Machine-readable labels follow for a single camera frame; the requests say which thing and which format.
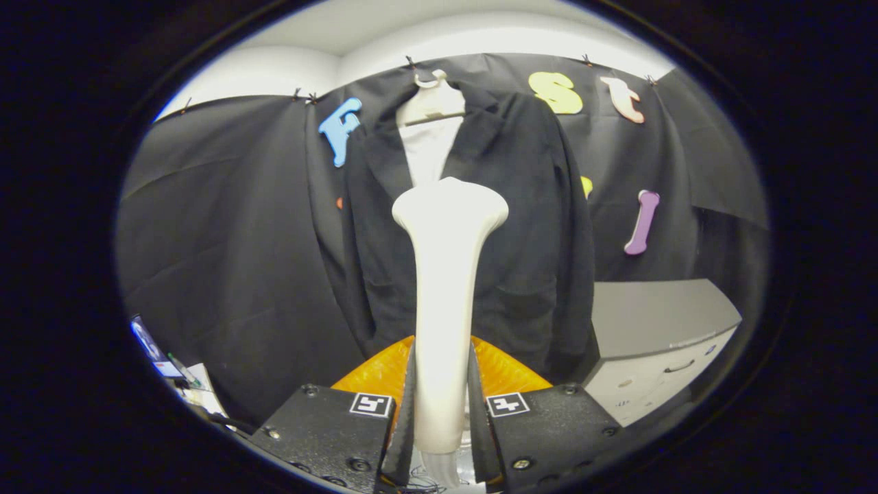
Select grey and white cabinet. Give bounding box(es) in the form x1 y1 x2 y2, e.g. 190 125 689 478
582 278 743 427

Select laptop screen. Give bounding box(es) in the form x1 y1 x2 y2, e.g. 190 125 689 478
130 314 185 379

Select black suit jacket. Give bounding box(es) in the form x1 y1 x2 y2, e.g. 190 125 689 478
343 86 596 385

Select white garment steamer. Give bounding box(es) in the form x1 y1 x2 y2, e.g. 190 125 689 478
392 177 510 489

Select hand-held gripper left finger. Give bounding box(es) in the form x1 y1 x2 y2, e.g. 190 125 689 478
247 335 417 494

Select black backdrop cloth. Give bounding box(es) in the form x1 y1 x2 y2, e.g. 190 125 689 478
115 51 769 430

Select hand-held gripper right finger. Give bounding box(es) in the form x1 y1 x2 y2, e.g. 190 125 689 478
468 336 635 494

